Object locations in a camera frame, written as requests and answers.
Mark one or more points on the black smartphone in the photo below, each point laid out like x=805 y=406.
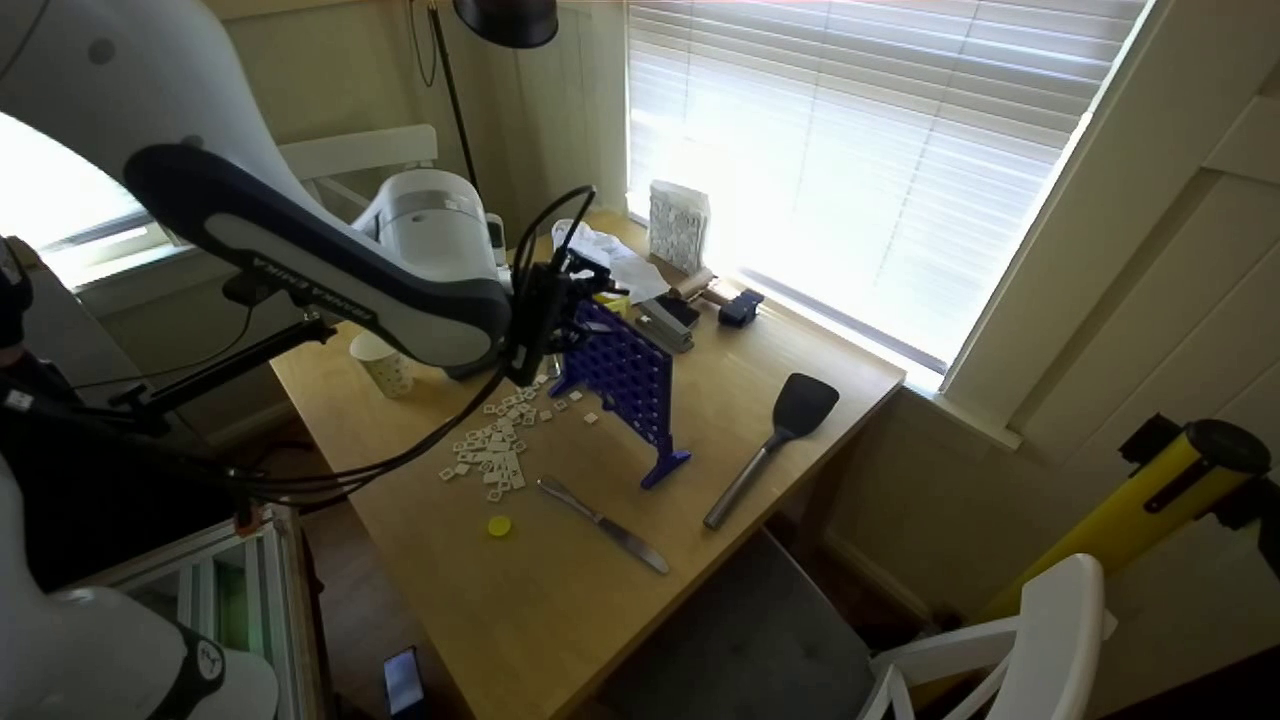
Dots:
x=400 y=680

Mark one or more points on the white paper cup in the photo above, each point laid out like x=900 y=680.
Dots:
x=382 y=360

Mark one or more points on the blue connect four rack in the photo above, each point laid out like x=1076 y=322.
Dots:
x=624 y=381

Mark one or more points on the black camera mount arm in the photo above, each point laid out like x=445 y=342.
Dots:
x=225 y=366

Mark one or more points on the black floor lamp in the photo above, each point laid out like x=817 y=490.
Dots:
x=504 y=19

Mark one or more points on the grey stapler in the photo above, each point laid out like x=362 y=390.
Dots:
x=663 y=324

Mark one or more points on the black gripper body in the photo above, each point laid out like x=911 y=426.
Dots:
x=563 y=294

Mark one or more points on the white window blinds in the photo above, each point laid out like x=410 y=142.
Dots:
x=865 y=134

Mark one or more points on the blue head wooden hammer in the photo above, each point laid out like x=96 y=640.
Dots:
x=741 y=311

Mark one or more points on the black spatula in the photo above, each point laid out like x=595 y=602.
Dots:
x=799 y=406

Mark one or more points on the white wooden chair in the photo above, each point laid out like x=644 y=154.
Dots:
x=365 y=148
x=1027 y=654

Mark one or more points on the white television stand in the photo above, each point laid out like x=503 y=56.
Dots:
x=225 y=594

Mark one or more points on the yellow stanchion post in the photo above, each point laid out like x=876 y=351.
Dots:
x=1145 y=513

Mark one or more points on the white plastic bag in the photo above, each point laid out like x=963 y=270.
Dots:
x=624 y=264

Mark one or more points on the yellow game disc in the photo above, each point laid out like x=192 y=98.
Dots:
x=499 y=524

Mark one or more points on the silver table knife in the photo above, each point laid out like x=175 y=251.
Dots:
x=604 y=524

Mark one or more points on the black television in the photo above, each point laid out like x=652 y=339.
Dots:
x=120 y=522

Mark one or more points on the clear plastic jar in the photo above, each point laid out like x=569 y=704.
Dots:
x=679 y=224

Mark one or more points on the cream panel door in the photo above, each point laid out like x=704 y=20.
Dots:
x=1201 y=264

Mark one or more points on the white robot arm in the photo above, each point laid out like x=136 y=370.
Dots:
x=424 y=220

